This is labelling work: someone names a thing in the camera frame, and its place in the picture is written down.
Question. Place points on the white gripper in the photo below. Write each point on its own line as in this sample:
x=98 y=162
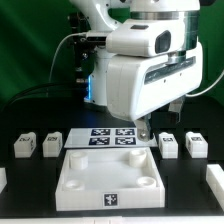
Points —
x=137 y=86

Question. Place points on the white square tabletop tray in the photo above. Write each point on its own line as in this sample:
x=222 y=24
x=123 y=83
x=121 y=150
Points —
x=113 y=178

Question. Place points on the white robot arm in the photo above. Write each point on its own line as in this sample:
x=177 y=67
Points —
x=105 y=16

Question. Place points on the white sheet with markers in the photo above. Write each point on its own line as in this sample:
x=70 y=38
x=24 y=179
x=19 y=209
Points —
x=105 y=138

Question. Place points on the white block left edge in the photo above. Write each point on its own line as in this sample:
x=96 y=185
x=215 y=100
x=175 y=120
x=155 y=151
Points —
x=3 y=179

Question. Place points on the white obstacle bracket right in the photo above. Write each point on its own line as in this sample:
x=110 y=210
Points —
x=215 y=180

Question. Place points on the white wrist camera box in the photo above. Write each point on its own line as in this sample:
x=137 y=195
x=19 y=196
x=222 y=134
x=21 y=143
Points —
x=146 y=38

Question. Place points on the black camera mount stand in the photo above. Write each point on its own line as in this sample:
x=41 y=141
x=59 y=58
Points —
x=83 y=51

